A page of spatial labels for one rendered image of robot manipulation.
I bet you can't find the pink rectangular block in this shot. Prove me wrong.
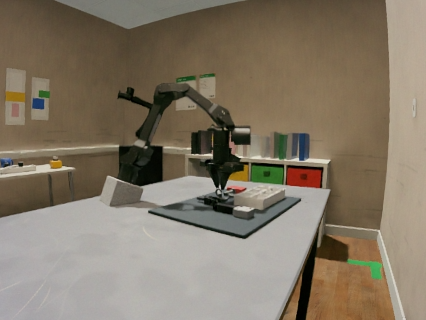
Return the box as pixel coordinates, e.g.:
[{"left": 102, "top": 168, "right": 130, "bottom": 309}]
[{"left": 227, "top": 186, "right": 247, "bottom": 194}]

